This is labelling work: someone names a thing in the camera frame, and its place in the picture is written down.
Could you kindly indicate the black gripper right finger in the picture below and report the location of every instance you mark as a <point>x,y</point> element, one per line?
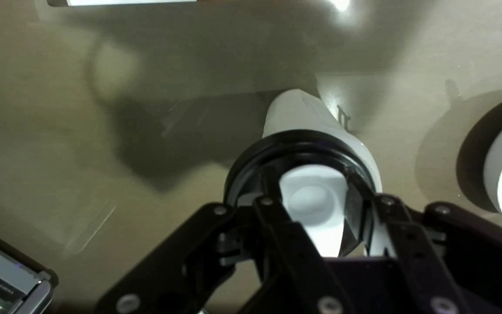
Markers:
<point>460,262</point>

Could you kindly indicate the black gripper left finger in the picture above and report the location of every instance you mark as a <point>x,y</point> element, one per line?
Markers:
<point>244,262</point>

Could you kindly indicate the silver toaster oven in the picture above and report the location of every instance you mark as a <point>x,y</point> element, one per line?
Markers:
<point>0,280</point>

